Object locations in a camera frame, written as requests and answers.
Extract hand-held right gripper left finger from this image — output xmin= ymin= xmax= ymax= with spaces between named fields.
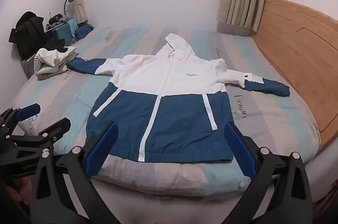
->
xmin=29 ymin=121 xmax=119 ymax=224

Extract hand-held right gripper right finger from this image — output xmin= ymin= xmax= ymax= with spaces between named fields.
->
xmin=223 ymin=121 xmax=313 ymax=224

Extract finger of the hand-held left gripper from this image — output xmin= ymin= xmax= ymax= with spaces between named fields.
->
xmin=7 ymin=118 xmax=71 ymax=150
xmin=0 ymin=104 xmax=42 ymax=132

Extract blue and white hooded jacket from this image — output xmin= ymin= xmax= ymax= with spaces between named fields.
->
xmin=65 ymin=33 xmax=291 ymax=162

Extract beige clothes pile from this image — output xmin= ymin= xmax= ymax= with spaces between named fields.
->
xmin=34 ymin=46 xmax=79 ymax=81

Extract grey and black clothes heap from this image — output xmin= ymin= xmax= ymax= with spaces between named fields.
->
xmin=45 ymin=12 xmax=71 ymax=30

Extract folded blue clothes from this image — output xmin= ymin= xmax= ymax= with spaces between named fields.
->
xmin=74 ymin=24 xmax=95 ymax=42

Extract person's left hand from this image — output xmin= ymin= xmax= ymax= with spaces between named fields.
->
xmin=4 ymin=176 xmax=34 ymax=205

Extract bed with striped sheet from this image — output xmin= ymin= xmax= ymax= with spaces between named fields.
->
xmin=11 ymin=26 xmax=321 ymax=197

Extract silver suitcase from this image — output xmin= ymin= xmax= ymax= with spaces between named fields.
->
xmin=21 ymin=53 xmax=40 ymax=79

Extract black cloth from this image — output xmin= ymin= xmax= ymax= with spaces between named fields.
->
xmin=44 ymin=37 xmax=67 ymax=54

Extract black backpack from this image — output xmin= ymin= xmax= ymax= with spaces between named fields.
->
xmin=9 ymin=11 xmax=53 ymax=60

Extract teal suitcase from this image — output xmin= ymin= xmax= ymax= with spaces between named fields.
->
xmin=51 ymin=18 xmax=78 ymax=47

